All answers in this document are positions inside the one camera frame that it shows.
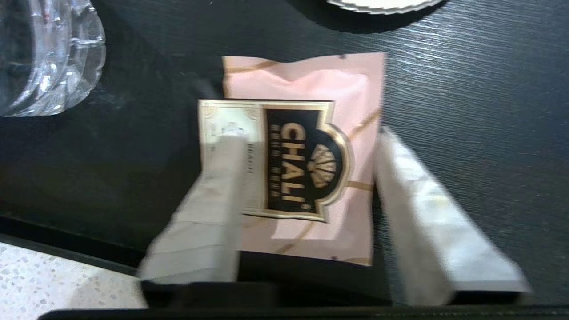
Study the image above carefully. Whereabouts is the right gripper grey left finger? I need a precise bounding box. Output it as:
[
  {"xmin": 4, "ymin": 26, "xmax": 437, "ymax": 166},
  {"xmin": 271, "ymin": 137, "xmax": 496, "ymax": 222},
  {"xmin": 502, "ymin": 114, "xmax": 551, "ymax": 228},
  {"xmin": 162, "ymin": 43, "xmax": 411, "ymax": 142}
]
[{"xmin": 138, "ymin": 133, "xmax": 249, "ymax": 285}]

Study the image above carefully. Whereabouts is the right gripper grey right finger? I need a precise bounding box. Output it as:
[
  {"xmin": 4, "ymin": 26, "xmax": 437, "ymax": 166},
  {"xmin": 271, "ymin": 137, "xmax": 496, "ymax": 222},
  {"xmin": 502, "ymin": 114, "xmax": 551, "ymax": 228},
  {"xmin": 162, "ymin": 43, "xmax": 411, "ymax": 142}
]
[{"xmin": 373, "ymin": 127, "xmax": 532, "ymax": 307}]

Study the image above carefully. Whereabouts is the pink tea bag packet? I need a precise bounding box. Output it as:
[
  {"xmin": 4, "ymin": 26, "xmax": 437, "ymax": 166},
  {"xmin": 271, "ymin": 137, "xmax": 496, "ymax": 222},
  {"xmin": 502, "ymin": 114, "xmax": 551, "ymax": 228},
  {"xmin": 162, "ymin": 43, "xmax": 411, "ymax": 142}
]
[{"xmin": 198, "ymin": 52, "xmax": 386, "ymax": 267}]

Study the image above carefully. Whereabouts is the round white coaster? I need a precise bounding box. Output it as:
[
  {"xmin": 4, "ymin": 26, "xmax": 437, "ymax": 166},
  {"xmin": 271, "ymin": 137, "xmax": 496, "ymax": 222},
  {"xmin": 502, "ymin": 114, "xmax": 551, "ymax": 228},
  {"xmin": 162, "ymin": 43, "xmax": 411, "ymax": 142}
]
[{"xmin": 327, "ymin": 0, "xmax": 445, "ymax": 15}]

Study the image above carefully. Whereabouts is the clear water bottle red label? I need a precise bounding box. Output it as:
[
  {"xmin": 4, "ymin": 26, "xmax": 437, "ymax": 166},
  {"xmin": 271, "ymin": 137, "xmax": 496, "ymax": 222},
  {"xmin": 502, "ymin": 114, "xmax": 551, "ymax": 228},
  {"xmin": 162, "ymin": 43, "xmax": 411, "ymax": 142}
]
[{"xmin": 0, "ymin": 0, "xmax": 106, "ymax": 117}]

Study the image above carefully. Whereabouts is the black rectangular serving tray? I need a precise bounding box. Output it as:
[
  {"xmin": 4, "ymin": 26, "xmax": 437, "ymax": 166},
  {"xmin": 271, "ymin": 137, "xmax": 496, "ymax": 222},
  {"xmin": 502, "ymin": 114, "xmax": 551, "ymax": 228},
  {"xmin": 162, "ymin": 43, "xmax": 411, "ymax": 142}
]
[{"xmin": 0, "ymin": 0, "xmax": 569, "ymax": 308}]

